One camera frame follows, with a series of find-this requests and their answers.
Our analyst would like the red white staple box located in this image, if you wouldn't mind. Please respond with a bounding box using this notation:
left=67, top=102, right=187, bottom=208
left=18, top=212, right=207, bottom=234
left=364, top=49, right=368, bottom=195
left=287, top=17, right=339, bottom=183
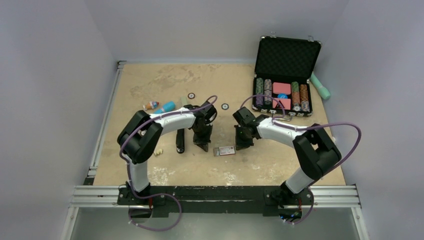
left=213, top=146, right=236, bottom=157

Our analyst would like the black stapler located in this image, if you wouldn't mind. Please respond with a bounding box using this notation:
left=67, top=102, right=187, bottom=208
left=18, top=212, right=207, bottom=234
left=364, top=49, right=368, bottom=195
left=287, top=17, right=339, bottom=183
left=175, top=128, right=185, bottom=154

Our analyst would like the beige green stapler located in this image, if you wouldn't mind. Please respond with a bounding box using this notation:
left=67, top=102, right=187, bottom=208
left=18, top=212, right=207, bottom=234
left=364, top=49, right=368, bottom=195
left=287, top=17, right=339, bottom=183
left=180, top=96, right=188, bottom=107

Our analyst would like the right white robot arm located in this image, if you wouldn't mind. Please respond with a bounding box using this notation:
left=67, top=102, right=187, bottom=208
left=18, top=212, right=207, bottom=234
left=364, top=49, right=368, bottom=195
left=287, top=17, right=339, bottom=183
left=232, top=107, right=342, bottom=204

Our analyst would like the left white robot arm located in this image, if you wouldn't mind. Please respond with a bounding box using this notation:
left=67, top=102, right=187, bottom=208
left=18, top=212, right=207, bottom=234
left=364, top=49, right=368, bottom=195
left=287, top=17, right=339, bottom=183
left=117, top=101, right=218, bottom=205

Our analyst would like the blue cylindrical bottle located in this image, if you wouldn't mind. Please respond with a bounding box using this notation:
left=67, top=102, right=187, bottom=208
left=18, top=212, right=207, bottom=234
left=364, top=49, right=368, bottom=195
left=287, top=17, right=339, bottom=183
left=153, top=101, right=176, bottom=114

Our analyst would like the cream chess knight piece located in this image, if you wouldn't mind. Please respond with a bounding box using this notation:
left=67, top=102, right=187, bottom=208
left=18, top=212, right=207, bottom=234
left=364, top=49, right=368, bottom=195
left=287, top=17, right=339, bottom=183
left=153, top=148, right=163, bottom=157

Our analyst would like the pink card deck box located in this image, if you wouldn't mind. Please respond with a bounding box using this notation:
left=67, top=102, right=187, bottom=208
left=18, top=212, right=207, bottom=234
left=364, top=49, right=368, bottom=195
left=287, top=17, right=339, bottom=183
left=272, top=82, right=292, bottom=95

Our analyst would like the small red blue toy figure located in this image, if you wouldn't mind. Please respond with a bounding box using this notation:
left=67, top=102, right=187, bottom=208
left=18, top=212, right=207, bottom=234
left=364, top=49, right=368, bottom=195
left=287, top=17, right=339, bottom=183
left=142, top=101, right=160, bottom=110

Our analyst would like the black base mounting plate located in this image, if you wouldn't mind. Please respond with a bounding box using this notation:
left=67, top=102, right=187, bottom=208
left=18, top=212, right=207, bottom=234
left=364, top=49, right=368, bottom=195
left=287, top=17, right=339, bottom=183
left=117, top=185, right=313, bottom=219

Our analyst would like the black poker chip case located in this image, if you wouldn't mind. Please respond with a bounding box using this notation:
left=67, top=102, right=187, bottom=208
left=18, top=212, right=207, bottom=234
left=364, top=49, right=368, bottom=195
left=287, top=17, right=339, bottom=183
left=252, top=36, right=322, bottom=117

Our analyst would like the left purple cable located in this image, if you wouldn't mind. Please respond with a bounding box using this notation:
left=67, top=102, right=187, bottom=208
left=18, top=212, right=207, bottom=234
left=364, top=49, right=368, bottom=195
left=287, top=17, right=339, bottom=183
left=118, top=95, right=219, bottom=232

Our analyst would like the purple cable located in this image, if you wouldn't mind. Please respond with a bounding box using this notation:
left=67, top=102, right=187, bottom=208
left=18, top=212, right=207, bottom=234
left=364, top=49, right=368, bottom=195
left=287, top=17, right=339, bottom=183
left=239, top=94, right=363, bottom=226
left=118, top=95, right=219, bottom=232

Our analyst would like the teal cylindrical handle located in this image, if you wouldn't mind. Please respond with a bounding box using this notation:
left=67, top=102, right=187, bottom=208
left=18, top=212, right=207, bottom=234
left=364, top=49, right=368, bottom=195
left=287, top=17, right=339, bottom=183
left=309, top=72, right=331, bottom=100

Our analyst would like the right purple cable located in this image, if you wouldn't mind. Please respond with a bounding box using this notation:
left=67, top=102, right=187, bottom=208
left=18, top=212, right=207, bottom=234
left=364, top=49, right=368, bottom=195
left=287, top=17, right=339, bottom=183
left=239, top=94, right=363, bottom=226

